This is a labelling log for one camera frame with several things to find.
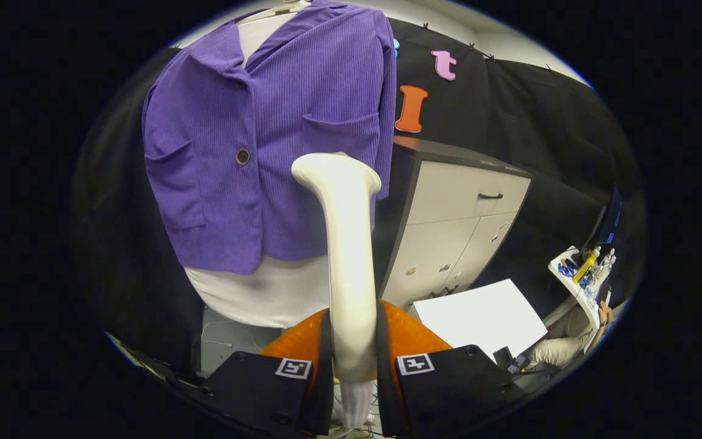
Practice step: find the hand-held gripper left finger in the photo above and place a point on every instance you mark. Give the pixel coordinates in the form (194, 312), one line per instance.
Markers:
(325, 390)

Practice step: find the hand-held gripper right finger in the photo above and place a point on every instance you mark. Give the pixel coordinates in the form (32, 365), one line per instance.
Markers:
(386, 396)

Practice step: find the white undershirt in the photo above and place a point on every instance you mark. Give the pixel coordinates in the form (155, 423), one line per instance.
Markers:
(265, 292)

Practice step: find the white garment steamer head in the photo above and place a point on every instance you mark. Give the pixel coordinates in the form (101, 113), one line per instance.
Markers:
(351, 274)

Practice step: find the white flat board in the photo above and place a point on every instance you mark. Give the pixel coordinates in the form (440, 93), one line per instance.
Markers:
(479, 317)

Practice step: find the grey cabinet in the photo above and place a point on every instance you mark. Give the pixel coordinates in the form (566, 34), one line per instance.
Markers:
(460, 195)

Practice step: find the white side table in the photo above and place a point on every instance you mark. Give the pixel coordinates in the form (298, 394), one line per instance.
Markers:
(570, 285)

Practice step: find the yellow bottle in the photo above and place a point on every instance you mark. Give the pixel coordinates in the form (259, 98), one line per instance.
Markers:
(587, 265)

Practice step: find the computer monitor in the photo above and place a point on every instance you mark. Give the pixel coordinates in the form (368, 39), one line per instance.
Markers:
(613, 219)

